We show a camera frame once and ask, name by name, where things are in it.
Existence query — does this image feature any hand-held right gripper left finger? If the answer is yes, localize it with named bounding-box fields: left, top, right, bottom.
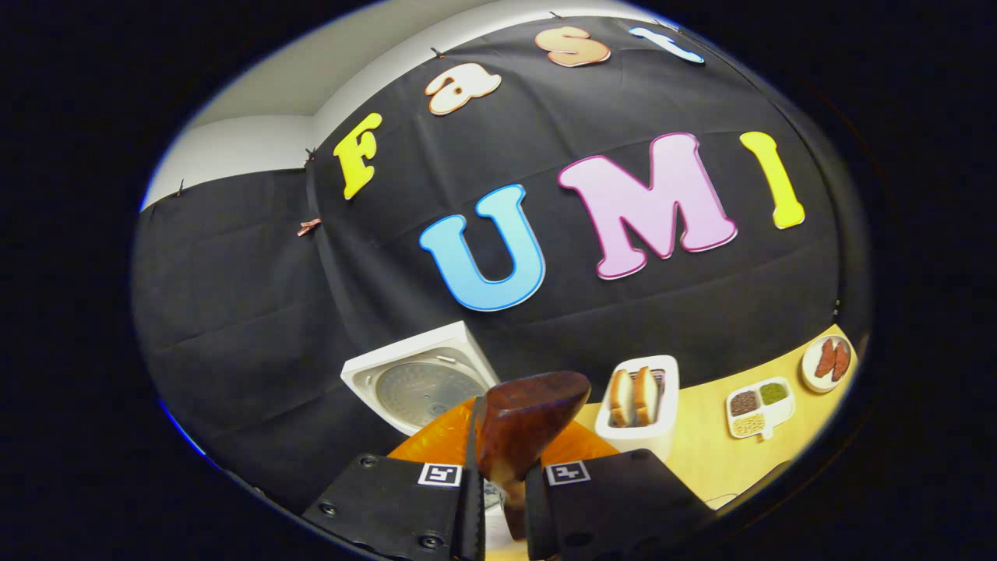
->
left=301, top=396, right=488, bottom=561

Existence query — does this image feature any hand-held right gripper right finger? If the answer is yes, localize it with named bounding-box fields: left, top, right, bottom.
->
left=523, top=421, right=716, bottom=561

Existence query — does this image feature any dark wooden spoon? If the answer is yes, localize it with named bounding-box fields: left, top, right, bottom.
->
left=475, top=371, right=592, bottom=540

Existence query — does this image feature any white rice cooker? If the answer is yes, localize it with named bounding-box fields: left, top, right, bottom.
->
left=340, top=320, right=501, bottom=437

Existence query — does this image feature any white toaster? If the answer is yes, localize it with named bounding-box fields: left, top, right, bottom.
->
left=594, top=355, right=680, bottom=462

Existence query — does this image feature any toasted bread slice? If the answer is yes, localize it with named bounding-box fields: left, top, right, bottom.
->
left=608, top=369, right=635, bottom=428
left=632, top=365, right=660, bottom=426

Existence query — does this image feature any white divided dish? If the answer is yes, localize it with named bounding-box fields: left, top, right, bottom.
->
left=725, top=377, right=796, bottom=441

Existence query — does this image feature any white round plate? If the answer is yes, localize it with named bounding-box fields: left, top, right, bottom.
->
left=800, top=335, right=854, bottom=393

